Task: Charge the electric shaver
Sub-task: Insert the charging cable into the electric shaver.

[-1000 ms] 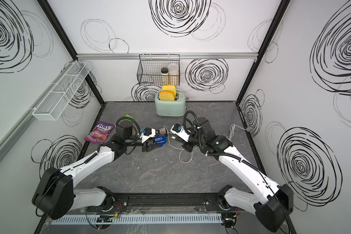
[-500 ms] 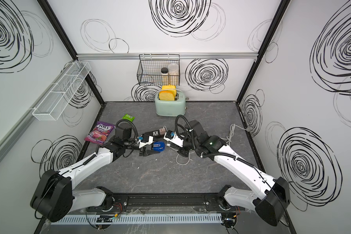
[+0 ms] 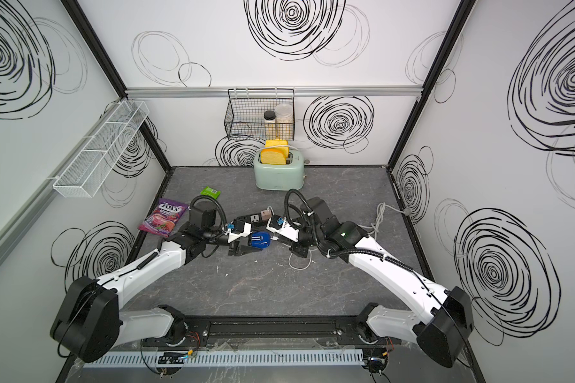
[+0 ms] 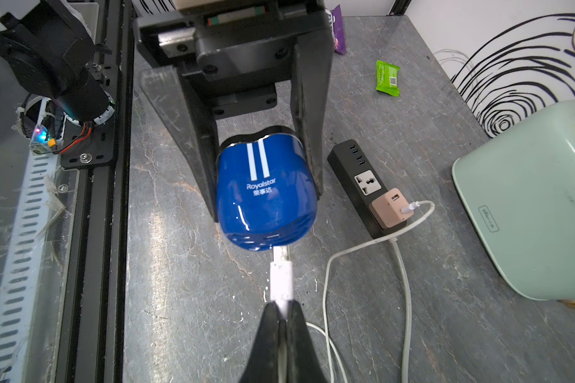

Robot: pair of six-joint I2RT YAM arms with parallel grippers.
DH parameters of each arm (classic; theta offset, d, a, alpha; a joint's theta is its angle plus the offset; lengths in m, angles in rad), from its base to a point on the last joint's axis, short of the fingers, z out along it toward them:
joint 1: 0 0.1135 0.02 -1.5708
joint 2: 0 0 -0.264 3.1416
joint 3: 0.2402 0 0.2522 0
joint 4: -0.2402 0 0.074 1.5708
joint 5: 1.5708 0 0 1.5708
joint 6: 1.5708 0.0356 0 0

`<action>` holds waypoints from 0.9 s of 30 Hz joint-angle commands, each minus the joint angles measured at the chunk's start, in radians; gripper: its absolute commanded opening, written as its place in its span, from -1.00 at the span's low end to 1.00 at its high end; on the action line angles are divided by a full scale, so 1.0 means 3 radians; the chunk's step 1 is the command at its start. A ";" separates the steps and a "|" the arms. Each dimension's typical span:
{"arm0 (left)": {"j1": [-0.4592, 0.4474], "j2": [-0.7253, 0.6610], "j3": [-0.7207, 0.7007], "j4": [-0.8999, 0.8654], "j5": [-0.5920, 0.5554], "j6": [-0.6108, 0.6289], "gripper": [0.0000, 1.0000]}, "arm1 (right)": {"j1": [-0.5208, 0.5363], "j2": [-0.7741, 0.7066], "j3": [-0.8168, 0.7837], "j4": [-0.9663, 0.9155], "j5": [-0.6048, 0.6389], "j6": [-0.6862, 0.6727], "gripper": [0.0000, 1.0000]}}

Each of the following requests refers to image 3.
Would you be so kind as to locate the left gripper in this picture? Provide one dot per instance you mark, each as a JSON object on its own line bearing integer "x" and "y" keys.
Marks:
{"x": 241, "y": 250}

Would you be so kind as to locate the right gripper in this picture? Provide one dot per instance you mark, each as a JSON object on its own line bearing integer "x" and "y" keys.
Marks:
{"x": 298, "y": 250}

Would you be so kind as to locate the black power strip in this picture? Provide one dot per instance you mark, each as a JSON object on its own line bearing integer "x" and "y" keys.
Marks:
{"x": 254, "y": 219}

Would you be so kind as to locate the pink USB charger adapter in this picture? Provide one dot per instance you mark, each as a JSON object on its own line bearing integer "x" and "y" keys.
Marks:
{"x": 266, "y": 214}

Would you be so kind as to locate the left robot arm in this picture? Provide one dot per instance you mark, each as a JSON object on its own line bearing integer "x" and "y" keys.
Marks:
{"x": 91, "y": 320}

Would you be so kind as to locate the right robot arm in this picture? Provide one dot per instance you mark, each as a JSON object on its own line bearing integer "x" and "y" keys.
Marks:
{"x": 423, "y": 297}

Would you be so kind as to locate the green candy packet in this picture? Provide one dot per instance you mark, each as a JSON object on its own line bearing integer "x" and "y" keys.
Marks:
{"x": 211, "y": 192}

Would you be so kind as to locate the purple Fox's candy bag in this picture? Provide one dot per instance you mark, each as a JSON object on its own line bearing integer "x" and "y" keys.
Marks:
{"x": 163, "y": 219}

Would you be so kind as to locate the mint green toaster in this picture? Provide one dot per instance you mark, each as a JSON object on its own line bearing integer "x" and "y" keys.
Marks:
{"x": 280, "y": 177}

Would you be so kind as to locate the yellow sponge toast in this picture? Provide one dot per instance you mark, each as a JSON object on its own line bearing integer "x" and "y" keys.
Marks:
{"x": 275, "y": 152}

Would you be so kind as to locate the white lid plastic jar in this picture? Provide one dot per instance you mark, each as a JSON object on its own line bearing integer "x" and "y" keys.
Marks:
{"x": 284, "y": 121}

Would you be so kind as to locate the dark lid spice jar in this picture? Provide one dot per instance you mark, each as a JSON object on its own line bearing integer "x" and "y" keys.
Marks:
{"x": 270, "y": 125}

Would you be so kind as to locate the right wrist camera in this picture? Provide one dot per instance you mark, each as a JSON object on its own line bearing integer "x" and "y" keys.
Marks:
{"x": 280, "y": 227}

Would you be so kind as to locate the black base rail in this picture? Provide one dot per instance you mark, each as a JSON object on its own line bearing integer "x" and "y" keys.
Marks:
{"x": 273, "y": 328}

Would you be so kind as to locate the black wire basket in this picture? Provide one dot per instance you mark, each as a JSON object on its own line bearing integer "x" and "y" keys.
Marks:
{"x": 244, "y": 115}

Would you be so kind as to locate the white wire wall shelf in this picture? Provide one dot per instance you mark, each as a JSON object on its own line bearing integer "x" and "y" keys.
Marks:
{"x": 115, "y": 146}

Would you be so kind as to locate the grey slotted cable duct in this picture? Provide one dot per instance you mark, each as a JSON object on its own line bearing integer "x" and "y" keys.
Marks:
{"x": 230, "y": 358}

